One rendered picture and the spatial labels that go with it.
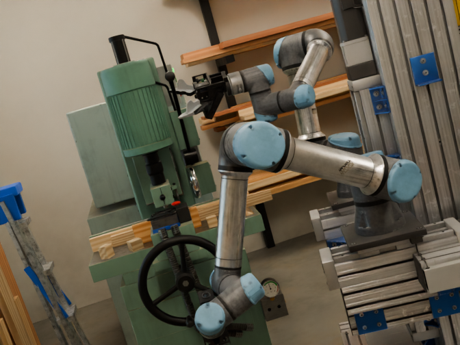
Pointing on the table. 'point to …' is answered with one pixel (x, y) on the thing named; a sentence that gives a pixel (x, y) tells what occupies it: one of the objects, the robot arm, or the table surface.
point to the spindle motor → (136, 108)
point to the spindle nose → (154, 168)
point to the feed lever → (190, 155)
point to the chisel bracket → (162, 194)
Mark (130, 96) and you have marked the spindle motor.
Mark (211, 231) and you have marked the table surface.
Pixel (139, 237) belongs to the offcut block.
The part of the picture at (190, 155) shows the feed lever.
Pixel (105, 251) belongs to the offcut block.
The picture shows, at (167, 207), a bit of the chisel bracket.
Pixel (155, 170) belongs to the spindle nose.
